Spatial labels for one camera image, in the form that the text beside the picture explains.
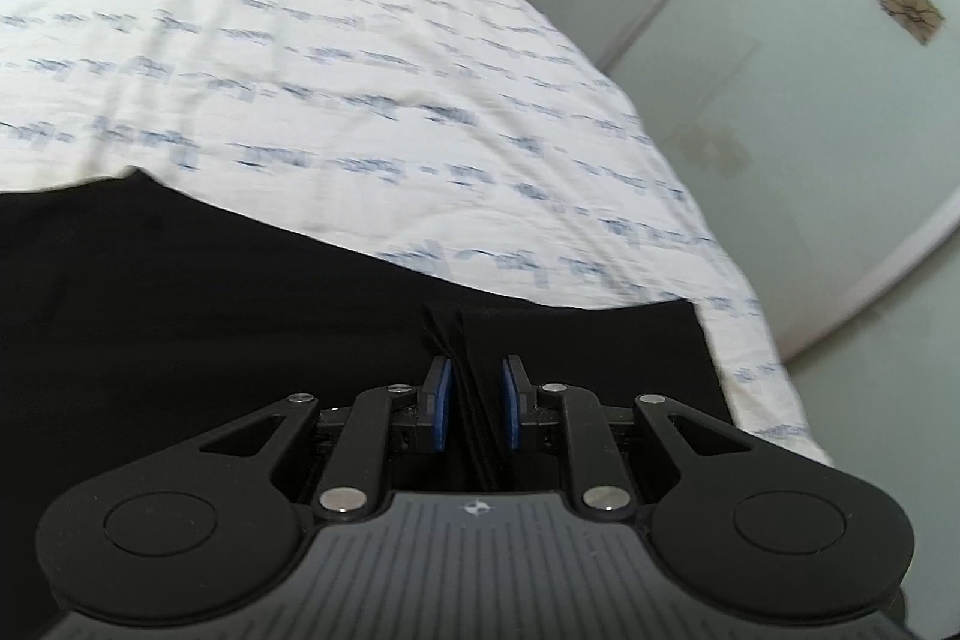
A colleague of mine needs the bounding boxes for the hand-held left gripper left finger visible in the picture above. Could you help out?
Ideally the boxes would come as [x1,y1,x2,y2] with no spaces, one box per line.
[199,355,455,525]

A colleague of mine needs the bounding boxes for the black pants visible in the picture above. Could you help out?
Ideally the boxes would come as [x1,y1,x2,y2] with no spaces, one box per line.
[0,171,736,640]

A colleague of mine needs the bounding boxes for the white wardrobe with flower decals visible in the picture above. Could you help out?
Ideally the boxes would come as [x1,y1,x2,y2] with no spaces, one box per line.
[506,0,960,363]

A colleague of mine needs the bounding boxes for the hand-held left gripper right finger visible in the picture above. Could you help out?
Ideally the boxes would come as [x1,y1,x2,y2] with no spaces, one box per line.
[499,353,751,525]

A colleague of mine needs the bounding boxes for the white script-printed bedspread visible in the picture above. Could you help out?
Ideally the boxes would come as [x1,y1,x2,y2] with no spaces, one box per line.
[0,0,833,468]

